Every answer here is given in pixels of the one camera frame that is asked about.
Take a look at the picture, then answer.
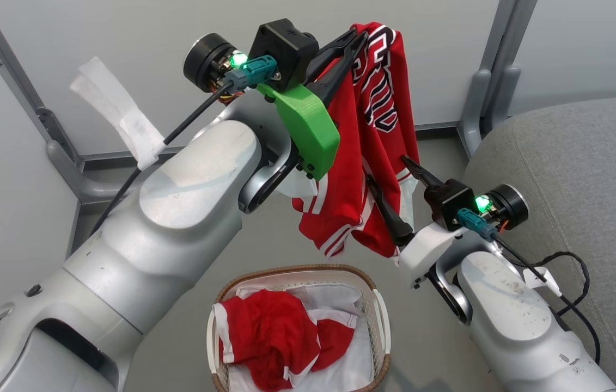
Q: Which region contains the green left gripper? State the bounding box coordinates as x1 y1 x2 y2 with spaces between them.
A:
184 27 369 181

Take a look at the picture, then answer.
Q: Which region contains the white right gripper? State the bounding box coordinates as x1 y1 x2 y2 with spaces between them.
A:
365 155 529 289

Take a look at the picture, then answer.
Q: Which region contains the red jersey with lettering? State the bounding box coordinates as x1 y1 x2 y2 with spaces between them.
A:
292 22 422 259

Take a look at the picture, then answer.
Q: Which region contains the plain red white-trimmed garment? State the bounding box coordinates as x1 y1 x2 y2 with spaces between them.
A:
212 289 357 391

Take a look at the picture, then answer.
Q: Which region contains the white basket with brown rim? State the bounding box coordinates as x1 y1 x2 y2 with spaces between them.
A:
207 264 393 392

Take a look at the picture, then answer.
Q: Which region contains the white cloth basket liner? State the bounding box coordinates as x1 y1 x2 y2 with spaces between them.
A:
229 280 376 392

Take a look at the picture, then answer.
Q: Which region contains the grey partition support foot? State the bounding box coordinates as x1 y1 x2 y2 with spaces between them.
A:
46 139 142 205
458 65 523 158

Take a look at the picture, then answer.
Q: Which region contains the small white tape tag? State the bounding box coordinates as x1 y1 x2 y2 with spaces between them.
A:
523 267 562 297

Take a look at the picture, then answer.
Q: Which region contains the grey fabric sofa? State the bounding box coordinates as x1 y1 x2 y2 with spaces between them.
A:
460 95 616 392

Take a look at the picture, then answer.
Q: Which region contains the large white tape tag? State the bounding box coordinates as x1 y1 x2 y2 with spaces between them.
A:
71 56 167 170

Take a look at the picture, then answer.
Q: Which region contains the grey partition bottom rail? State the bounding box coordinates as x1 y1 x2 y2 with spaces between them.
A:
80 122 462 164

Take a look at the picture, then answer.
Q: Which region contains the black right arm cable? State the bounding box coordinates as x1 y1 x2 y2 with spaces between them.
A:
456 209 601 364

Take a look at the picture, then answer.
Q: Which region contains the grey partition post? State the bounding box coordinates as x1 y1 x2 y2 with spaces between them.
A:
481 0 538 134
0 0 84 164

